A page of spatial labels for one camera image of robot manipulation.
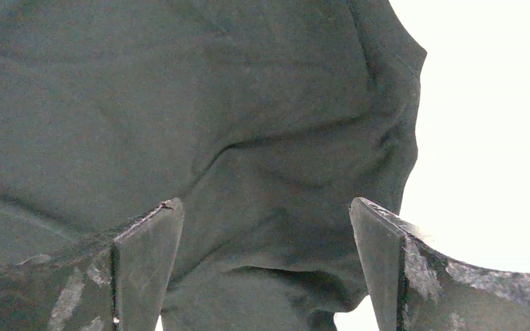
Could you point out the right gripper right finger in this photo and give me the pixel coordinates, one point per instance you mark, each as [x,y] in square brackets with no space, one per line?
[413,285]

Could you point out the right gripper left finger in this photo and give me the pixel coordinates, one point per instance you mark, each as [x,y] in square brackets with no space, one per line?
[113,280]

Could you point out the black t shirt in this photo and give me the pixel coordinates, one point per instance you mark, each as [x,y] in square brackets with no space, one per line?
[266,118]

